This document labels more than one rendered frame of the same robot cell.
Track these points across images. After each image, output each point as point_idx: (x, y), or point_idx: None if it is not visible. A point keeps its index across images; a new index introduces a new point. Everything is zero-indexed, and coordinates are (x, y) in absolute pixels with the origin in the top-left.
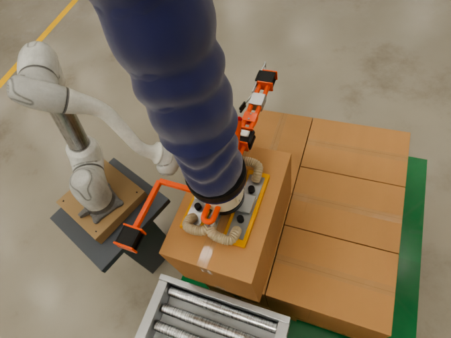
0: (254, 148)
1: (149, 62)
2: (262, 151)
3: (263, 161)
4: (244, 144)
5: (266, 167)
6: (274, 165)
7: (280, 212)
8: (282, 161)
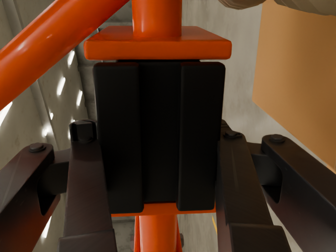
0: (326, 146)
1: None
2: (303, 116)
3: (301, 52)
4: (119, 26)
5: (293, 22)
6: (276, 41)
7: None
8: (263, 64)
